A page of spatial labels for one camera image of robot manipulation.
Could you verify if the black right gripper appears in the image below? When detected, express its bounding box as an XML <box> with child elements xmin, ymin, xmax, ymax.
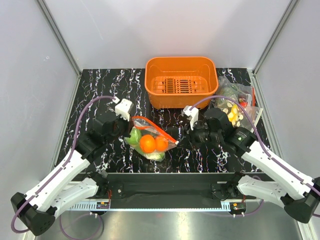
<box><xmin>176</xmin><ymin>119</ymin><xmax>222</xmax><ymax>152</ymax></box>

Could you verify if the green fake pumpkin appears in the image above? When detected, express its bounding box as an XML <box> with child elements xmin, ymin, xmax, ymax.
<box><xmin>124</xmin><ymin>127</ymin><xmax>142</xmax><ymax>146</ymax></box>

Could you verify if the clear orange-zip bag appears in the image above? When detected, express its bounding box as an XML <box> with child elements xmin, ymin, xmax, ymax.
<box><xmin>124</xmin><ymin>116</ymin><xmax>179</xmax><ymax>162</ymax></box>

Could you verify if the orange fake orange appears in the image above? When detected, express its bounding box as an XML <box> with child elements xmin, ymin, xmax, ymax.
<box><xmin>155</xmin><ymin>135</ymin><xmax>169</xmax><ymax>152</ymax></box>
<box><xmin>139</xmin><ymin>134</ymin><xmax>156</xmax><ymax>154</ymax></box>

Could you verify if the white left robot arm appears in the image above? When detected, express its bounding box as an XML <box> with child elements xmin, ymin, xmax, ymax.
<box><xmin>10</xmin><ymin>114</ymin><xmax>133</xmax><ymax>236</ymax></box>

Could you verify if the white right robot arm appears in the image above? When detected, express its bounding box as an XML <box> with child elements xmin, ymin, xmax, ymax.
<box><xmin>182</xmin><ymin>105</ymin><xmax>320</xmax><ymax>224</ymax></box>

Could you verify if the fake cauliflower with leaves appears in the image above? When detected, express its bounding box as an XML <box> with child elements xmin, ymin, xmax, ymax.
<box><xmin>145</xmin><ymin>151</ymin><xmax>166</xmax><ymax>162</ymax></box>

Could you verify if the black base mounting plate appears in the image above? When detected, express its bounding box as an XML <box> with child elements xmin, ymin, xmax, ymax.
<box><xmin>62</xmin><ymin>172</ymin><xmax>278</xmax><ymax>210</ymax></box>

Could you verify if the orange plastic basket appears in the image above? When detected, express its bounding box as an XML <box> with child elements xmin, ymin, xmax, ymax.
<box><xmin>144</xmin><ymin>56</ymin><xmax>219</xmax><ymax>109</ymax></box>

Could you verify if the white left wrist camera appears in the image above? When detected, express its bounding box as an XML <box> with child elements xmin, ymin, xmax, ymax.
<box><xmin>114</xmin><ymin>99</ymin><xmax>134</xmax><ymax>122</ymax></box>

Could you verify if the white slotted cable duct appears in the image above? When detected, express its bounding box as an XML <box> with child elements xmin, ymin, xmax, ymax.
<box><xmin>68</xmin><ymin>201</ymin><xmax>110</xmax><ymax>212</ymax></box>

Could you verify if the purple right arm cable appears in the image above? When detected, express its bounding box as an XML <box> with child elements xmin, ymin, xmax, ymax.
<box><xmin>189</xmin><ymin>95</ymin><xmax>320</xmax><ymax>218</ymax></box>

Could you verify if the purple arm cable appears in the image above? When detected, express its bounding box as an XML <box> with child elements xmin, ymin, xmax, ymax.
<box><xmin>9</xmin><ymin>95</ymin><xmax>121</xmax><ymax>235</ymax></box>
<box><xmin>189</xmin><ymin>95</ymin><xmax>320</xmax><ymax>218</ymax></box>

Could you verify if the aluminium left corner post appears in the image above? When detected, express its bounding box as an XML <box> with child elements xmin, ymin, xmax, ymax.
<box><xmin>35</xmin><ymin>0</ymin><xmax>82</xmax><ymax>77</ymax></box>

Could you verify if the aluminium corner post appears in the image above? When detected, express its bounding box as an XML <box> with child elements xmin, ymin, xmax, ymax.
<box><xmin>35</xmin><ymin>0</ymin><xmax>82</xmax><ymax>77</ymax></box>
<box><xmin>252</xmin><ymin>0</ymin><xmax>300</xmax><ymax>75</ymax></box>

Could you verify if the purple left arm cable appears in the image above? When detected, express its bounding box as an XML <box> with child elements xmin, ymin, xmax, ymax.
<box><xmin>9</xmin><ymin>95</ymin><xmax>121</xmax><ymax>235</ymax></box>

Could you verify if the aluminium right corner post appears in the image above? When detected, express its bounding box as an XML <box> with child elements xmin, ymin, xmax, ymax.
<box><xmin>252</xmin><ymin>0</ymin><xmax>300</xmax><ymax>75</ymax></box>

